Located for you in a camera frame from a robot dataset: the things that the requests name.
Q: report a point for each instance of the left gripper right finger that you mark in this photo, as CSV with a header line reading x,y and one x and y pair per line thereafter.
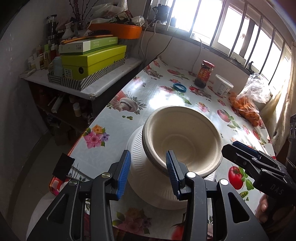
x,y
177,172

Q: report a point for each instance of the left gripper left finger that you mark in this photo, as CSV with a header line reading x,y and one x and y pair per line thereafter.
x,y
120,171

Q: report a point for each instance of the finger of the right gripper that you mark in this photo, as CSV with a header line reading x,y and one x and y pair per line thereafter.
x,y
238,157
259,158

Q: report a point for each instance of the white foam plate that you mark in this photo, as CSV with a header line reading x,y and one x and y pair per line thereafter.
x,y
148,178

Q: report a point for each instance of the right hand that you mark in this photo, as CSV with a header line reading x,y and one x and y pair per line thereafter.
x,y
261,209

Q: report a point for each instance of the floral plastic tablecloth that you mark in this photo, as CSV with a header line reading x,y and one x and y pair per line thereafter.
x,y
156,86

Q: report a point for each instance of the black binder clip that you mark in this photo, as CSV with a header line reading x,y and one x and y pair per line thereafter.
x,y
63,167

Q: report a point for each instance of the bag of oranges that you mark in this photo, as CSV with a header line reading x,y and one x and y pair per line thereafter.
x,y
256,90

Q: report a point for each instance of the white plastic tub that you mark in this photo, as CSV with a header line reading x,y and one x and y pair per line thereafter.
x,y
221,86

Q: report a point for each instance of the striped black white tray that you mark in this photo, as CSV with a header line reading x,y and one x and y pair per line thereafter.
x,y
82,84

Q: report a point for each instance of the grey side shelf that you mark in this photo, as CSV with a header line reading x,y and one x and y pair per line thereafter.
x,y
90,87

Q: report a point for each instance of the chili sauce jar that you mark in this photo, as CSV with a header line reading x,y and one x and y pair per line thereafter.
x,y
204,74

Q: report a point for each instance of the yellow-green box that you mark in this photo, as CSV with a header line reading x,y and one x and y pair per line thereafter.
x,y
79,67

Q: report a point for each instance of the window with bars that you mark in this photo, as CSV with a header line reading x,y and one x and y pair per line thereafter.
x,y
249,33

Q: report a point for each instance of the white green flat box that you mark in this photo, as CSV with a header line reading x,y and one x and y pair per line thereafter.
x,y
85,46

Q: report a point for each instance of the orange basin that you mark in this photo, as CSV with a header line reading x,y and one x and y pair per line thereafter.
x,y
122,31

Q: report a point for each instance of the white vase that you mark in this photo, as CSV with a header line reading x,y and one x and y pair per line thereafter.
x,y
68,32

